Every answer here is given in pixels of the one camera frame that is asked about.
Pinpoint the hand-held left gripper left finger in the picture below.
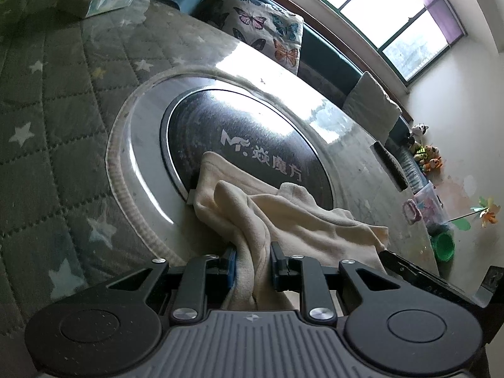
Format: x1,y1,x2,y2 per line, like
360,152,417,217
106,246,238,323

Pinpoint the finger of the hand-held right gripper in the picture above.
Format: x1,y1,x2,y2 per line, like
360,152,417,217
378,249,487,312

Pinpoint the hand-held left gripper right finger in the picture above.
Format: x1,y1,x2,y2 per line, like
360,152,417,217
271,242,408,324

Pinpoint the cream long-sleeved garment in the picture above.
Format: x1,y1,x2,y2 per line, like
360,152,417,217
193,151,390,312

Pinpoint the green plastic basin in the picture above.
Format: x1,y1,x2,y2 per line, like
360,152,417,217
430,232,456,261

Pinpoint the clear plastic storage box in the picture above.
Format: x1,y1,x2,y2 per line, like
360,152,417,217
413,183,450,231

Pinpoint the colourful pinwheel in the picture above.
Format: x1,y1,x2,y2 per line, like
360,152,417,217
451,197,501,231

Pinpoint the black remote control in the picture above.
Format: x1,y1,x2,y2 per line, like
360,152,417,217
373,142,408,192

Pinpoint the round black induction cooktop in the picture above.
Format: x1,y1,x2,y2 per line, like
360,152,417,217
159,89,335,211

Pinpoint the plain grey pillow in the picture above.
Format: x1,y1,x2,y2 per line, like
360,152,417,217
343,72,403,138

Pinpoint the butterfly print pillow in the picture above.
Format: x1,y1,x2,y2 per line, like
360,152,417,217
222,0,305,75

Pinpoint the purple curtain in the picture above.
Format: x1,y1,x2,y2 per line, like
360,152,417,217
398,0,465,48

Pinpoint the green-framed window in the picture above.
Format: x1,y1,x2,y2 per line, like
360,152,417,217
276,0,467,83

